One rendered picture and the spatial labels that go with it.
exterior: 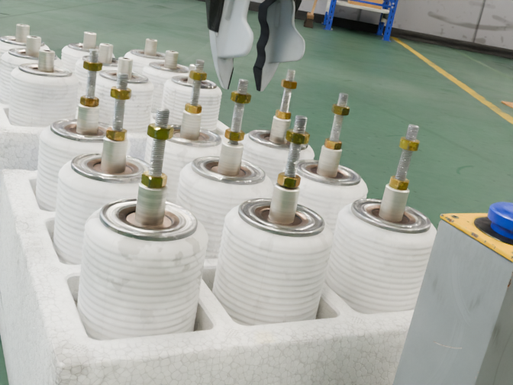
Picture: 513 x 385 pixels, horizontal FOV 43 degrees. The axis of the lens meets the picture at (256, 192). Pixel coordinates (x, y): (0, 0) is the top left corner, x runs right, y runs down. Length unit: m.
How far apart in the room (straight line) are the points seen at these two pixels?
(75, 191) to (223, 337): 0.19
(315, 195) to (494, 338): 0.29
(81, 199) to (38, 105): 0.41
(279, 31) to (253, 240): 0.21
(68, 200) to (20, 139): 0.37
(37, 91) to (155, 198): 0.51
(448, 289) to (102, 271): 0.25
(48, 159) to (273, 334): 0.31
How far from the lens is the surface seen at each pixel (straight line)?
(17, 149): 0.97
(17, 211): 0.69
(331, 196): 0.67
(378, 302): 0.61
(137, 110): 1.02
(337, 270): 0.62
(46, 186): 0.72
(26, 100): 0.99
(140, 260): 0.48
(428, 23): 7.09
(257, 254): 0.53
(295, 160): 0.54
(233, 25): 0.60
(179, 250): 0.48
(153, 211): 0.50
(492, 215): 0.45
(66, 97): 0.99
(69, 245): 0.61
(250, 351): 0.51
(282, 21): 0.63
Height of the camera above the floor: 0.45
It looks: 19 degrees down
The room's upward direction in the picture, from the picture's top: 10 degrees clockwise
